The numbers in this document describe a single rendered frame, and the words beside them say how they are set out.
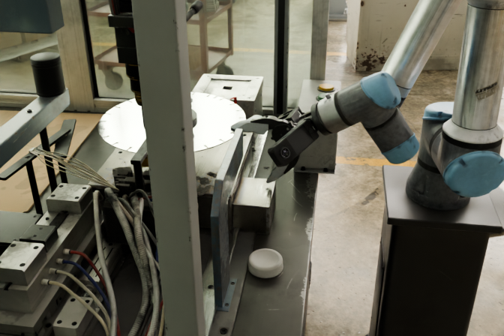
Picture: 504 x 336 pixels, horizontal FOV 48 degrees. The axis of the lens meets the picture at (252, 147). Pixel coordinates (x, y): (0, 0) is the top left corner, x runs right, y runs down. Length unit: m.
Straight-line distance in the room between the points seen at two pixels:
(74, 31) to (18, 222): 0.75
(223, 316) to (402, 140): 0.48
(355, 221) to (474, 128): 1.51
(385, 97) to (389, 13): 3.23
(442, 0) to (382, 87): 0.23
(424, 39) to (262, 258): 0.55
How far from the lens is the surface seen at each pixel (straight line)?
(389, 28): 4.35
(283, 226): 1.28
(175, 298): 0.67
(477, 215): 1.40
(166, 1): 0.50
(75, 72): 1.86
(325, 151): 1.45
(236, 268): 1.15
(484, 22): 1.11
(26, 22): 1.05
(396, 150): 1.17
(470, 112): 1.17
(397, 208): 1.37
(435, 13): 1.22
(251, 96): 1.53
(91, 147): 1.67
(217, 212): 0.95
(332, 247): 2.46
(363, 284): 2.29
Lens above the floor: 1.49
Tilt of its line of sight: 28 degrees down
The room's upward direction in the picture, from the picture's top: straight up
